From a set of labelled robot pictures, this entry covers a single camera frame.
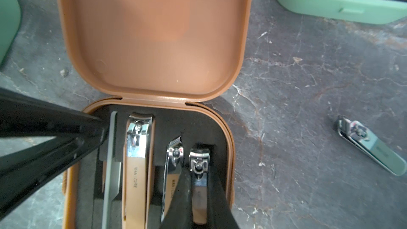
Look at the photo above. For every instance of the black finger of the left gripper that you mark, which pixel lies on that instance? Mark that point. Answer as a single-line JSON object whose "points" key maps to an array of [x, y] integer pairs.
{"points": [[23, 116], [26, 171]]}

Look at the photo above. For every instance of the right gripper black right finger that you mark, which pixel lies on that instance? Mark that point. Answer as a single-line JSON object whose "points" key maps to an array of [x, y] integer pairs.
{"points": [[219, 215]]}

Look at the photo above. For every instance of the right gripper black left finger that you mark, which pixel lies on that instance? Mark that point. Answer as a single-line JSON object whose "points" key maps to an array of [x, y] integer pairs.
{"points": [[179, 214]]}

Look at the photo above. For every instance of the large brown nail clipper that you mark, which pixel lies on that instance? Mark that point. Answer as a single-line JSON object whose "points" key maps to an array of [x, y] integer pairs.
{"points": [[137, 170]]}

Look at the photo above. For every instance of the small brown nail clipper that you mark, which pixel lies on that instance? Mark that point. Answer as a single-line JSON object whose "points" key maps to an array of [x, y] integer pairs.
{"points": [[173, 168]]}

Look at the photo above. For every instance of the brown clipper case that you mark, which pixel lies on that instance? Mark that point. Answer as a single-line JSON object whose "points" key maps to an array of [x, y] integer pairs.
{"points": [[158, 57]]}

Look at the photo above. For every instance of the metal nail file brown case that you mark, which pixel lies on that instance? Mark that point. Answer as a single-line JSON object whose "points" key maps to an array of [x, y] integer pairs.
{"points": [[113, 174]]}

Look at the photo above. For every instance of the green nail clipper upper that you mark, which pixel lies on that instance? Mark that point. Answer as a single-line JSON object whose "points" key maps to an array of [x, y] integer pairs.
{"points": [[366, 141]]}

